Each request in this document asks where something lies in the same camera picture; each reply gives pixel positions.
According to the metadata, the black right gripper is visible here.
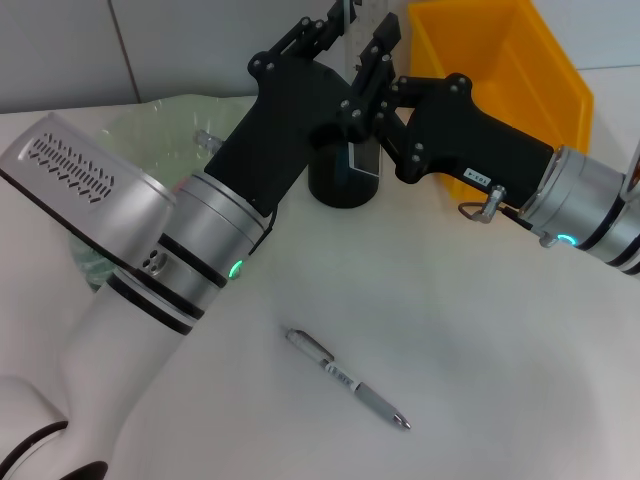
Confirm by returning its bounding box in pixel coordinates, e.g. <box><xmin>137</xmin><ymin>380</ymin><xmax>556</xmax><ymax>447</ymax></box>
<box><xmin>376</xmin><ymin>72</ymin><xmax>556</xmax><ymax>207</ymax></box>

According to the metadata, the transparent plastic ruler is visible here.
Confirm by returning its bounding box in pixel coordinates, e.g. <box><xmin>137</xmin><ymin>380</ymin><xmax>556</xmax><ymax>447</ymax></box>
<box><xmin>344</xmin><ymin>0</ymin><xmax>385</xmax><ymax>177</ymax></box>

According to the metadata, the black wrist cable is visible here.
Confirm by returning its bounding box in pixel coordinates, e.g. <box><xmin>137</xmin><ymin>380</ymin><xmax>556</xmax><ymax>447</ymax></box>
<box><xmin>193</xmin><ymin>128</ymin><xmax>278</xmax><ymax>257</ymax></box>
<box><xmin>458</xmin><ymin>183</ymin><xmax>532</xmax><ymax>227</ymax></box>

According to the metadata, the black mesh pen holder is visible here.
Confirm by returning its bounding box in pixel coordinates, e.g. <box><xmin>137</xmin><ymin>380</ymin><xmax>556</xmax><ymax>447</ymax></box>
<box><xmin>306</xmin><ymin>138</ymin><xmax>385</xmax><ymax>210</ymax></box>

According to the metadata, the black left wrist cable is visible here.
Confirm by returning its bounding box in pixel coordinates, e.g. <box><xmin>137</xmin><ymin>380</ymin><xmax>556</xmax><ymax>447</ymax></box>
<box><xmin>193</xmin><ymin>128</ymin><xmax>278</xmax><ymax>257</ymax></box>

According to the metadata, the pale green glass fruit plate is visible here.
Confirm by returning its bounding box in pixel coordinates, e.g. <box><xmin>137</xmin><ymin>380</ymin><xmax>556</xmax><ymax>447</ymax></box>
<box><xmin>93</xmin><ymin>93</ymin><xmax>262</xmax><ymax>202</ymax></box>

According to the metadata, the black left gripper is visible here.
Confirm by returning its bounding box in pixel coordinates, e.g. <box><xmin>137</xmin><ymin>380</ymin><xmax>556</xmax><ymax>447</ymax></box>
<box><xmin>203</xmin><ymin>0</ymin><xmax>403</xmax><ymax>218</ymax></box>

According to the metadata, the yellow plastic bin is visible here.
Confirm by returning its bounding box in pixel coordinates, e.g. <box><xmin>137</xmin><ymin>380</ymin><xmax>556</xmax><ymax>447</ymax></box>
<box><xmin>406</xmin><ymin>0</ymin><xmax>596</xmax><ymax>202</ymax></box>

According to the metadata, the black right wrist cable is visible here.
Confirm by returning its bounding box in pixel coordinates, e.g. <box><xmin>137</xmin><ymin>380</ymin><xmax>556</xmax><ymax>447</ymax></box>
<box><xmin>458</xmin><ymin>183</ymin><xmax>532</xmax><ymax>227</ymax></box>

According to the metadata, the clear grey ballpoint pen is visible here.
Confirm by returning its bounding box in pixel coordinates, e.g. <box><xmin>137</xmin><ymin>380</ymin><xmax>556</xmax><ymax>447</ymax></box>
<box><xmin>283</xmin><ymin>326</ymin><xmax>412</xmax><ymax>433</ymax></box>

